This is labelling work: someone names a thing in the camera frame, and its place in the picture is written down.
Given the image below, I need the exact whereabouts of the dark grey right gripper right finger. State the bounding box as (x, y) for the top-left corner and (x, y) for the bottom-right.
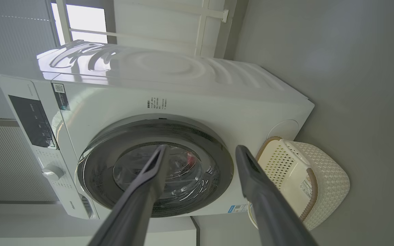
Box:
(236, 145), (319, 246)

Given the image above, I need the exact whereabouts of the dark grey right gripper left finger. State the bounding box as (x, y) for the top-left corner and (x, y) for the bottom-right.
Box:
(88, 145), (170, 246)

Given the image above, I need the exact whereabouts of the round dark washing machine door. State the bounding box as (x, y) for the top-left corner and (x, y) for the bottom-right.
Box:
(77, 114), (234, 218)

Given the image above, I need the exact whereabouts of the cream perforated laundry basket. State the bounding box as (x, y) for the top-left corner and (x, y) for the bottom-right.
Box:
(248, 137), (351, 231)

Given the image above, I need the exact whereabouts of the white front-load washing machine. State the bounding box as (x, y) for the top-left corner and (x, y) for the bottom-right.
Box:
(0, 39), (315, 220)

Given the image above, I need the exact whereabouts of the round white filter cover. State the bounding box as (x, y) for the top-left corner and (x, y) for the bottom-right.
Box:
(267, 119), (300, 140)

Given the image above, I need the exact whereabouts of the white control knob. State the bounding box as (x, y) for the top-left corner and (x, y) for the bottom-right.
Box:
(42, 165), (65, 182)

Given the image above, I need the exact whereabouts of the dark QR code sticker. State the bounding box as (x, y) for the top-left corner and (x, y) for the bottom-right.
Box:
(52, 83), (71, 112)

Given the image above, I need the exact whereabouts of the black control panel display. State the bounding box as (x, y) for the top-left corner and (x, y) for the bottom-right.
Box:
(8, 95), (57, 149)

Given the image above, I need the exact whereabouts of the white curtain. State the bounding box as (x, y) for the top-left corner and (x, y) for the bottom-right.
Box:
(114, 0), (225, 56)

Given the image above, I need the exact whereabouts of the white metal railing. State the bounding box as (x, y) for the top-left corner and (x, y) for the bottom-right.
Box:
(56, 0), (229, 57)

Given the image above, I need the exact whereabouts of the bright glass window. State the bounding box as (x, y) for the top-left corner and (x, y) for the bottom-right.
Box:
(51, 3), (109, 45)

